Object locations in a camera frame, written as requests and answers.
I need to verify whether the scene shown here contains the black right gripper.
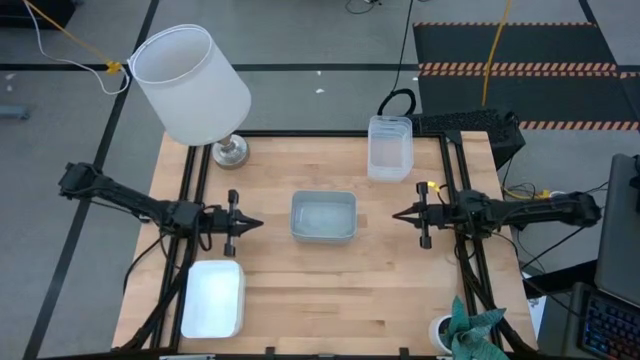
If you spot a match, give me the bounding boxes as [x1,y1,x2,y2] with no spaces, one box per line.
[391,180,461,250]

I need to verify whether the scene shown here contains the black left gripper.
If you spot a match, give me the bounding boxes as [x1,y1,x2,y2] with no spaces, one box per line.
[201,189,265,258]

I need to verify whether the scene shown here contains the black perforated computer case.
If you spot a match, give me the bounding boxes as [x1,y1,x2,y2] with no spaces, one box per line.
[409,108,527,171]

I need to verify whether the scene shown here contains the green plant in white pot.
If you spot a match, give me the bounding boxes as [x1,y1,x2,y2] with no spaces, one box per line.
[428,295,507,360]

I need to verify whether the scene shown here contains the white table lamp silver base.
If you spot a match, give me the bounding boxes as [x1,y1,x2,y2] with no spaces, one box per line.
[127,23,253,170]

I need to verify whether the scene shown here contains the white paper sheet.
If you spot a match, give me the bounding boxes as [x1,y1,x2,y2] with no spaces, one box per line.
[525,294,547,326]

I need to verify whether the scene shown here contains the black hazard-striped floor mat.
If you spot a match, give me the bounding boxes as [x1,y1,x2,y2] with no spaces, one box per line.
[412,21,640,132]

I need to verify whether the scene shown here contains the black backlit keyboard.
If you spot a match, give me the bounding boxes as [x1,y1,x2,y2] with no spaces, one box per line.
[562,281,640,360]

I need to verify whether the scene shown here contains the grey floor box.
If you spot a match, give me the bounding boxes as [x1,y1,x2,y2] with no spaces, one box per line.
[0,103,30,121]

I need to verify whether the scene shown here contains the black cabinet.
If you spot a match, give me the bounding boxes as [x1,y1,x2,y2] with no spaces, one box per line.
[0,0,76,30]

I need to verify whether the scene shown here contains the black aluminium table frame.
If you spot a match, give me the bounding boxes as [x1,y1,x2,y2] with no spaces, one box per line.
[112,129,539,360]

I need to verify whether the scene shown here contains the black hanging cable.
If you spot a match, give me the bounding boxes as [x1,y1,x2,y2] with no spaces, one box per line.
[376,0,418,125]

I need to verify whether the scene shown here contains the yellow hanging cable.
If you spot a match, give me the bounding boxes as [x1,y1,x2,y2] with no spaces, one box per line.
[481,0,515,107]

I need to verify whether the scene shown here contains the orange cable with yellow plug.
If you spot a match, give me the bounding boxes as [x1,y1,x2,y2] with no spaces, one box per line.
[22,0,124,76]

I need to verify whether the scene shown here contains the black coiled floor cable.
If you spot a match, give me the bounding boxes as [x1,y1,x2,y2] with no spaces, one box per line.
[344,0,382,15]

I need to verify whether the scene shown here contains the white floor cable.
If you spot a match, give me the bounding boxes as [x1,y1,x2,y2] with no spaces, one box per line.
[22,0,132,96]

